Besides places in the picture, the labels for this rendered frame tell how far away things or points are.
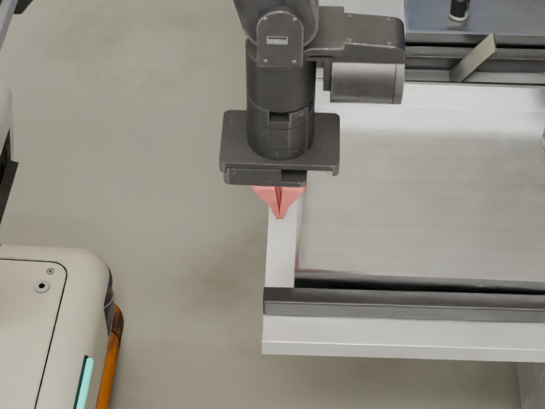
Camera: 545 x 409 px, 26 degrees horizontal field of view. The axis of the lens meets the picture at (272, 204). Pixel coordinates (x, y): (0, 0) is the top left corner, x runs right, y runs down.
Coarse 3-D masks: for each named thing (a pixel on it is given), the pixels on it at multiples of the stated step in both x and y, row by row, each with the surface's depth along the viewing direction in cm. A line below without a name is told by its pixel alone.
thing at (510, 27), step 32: (416, 0) 137; (448, 0) 137; (480, 0) 137; (512, 0) 137; (544, 0) 137; (416, 32) 128; (448, 32) 128; (480, 32) 128; (512, 32) 128; (544, 32) 133
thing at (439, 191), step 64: (384, 128) 123; (448, 128) 123; (512, 128) 123; (320, 192) 117; (384, 192) 117; (448, 192) 117; (512, 192) 117; (320, 256) 111; (384, 256) 111; (448, 256) 111; (512, 256) 111
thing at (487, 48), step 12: (492, 36) 124; (480, 48) 125; (492, 48) 123; (468, 60) 126; (480, 60) 124; (408, 72) 129; (420, 72) 129; (432, 72) 129; (444, 72) 129; (456, 72) 128; (468, 72) 125
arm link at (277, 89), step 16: (256, 64) 92; (304, 64) 92; (256, 80) 94; (272, 80) 93; (288, 80) 93; (304, 80) 94; (256, 96) 95; (272, 96) 94; (288, 96) 94; (304, 96) 95
